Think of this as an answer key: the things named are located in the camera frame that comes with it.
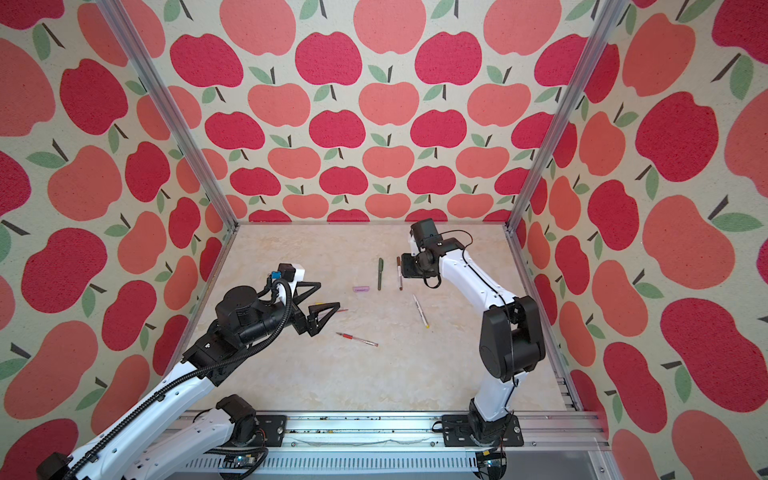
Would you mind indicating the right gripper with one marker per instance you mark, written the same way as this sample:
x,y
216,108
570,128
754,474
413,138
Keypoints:
x,y
406,271

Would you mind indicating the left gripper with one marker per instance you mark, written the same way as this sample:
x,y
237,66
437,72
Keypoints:
x,y
310,324

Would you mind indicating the green pen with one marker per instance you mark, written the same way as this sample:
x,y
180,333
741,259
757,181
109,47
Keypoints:
x,y
380,270

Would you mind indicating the white pen yellow tip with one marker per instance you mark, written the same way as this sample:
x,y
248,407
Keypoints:
x,y
421,312

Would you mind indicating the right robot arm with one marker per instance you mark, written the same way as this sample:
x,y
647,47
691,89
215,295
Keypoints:
x,y
511,342

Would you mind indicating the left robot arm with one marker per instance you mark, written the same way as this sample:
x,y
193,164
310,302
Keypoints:
x,y
247,322

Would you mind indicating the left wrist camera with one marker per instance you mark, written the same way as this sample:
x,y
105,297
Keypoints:
x,y
293,273

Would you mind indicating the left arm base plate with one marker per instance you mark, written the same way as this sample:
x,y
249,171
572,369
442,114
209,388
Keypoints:
x,y
257,431

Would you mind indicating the white slotted cable duct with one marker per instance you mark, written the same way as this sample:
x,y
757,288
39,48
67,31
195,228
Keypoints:
x,y
359,463

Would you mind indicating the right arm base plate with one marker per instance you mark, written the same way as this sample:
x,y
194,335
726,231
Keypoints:
x,y
472,431

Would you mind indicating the aluminium front rail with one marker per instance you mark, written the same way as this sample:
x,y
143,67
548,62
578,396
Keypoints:
x,y
411,431

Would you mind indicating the right aluminium corner post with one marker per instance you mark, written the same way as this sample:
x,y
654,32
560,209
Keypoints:
x,y
605,24

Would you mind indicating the aluminium corner post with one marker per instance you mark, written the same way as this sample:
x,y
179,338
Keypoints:
x,y
130,40
605,24

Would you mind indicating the left aluminium corner post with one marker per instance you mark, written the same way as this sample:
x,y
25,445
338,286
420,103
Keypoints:
x,y
130,40

